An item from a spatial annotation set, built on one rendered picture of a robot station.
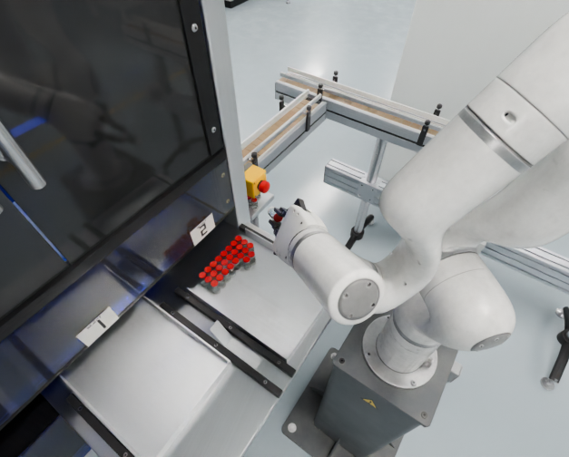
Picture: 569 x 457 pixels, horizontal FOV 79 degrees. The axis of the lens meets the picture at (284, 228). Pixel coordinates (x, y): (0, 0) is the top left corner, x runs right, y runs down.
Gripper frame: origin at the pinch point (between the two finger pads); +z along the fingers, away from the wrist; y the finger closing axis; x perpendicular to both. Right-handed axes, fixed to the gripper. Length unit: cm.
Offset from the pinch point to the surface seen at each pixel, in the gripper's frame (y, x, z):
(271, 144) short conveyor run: 13, -15, 65
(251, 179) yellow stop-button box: 0.9, -3.2, 37.3
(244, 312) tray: -31.0, -7.9, 14.3
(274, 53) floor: 102, -73, 343
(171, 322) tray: -40.3, 9.1, 18.4
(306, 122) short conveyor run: 26, -27, 73
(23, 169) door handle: -1.7, 41.6, -11.9
